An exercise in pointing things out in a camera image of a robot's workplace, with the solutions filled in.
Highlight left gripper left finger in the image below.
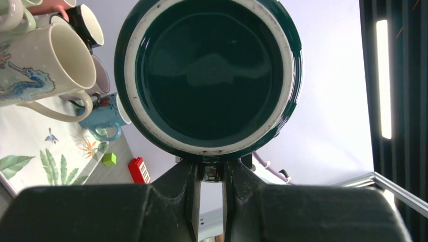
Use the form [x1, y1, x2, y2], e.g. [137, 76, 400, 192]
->
[1, 161, 200, 241]

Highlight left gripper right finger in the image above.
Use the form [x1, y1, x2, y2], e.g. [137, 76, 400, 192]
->
[223, 160, 411, 241]

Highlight light blue mug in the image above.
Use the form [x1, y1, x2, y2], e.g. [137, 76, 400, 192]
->
[78, 93, 132, 142]

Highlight dark teal mug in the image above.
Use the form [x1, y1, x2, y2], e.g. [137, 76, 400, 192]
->
[114, 1, 303, 162]

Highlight mauve mug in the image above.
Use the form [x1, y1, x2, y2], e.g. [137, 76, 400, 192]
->
[58, 54, 111, 101]

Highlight beige seahorse mug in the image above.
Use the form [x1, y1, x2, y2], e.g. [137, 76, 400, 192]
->
[1, 23, 96, 123]

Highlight black faceted mug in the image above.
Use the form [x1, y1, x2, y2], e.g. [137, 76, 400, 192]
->
[49, 4, 104, 54]

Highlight pink mug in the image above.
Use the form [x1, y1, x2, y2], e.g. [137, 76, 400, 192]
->
[28, 0, 77, 22]

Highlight light green mug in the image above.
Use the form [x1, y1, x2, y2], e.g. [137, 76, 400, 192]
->
[3, 0, 42, 35]

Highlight red window toy brick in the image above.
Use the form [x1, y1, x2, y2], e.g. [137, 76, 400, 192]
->
[128, 157, 151, 184]

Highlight small green cube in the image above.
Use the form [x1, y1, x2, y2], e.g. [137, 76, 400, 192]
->
[102, 153, 117, 167]

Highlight floral leaf tray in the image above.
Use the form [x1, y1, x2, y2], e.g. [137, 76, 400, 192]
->
[1, 105, 109, 197]

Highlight ceiling strip light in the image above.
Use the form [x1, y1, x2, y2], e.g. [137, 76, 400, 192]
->
[376, 20, 392, 139]

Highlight aluminium frame rail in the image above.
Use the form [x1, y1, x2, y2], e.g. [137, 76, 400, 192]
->
[332, 172, 427, 218]

